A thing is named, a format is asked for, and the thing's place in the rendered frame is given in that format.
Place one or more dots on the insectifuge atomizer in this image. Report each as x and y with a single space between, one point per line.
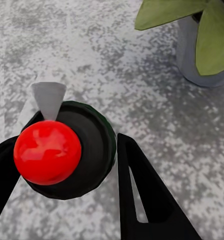
67 149

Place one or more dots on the pot plant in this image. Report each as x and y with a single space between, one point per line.
200 47

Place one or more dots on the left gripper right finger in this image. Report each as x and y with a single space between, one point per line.
166 220

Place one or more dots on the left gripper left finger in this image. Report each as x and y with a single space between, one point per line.
9 174

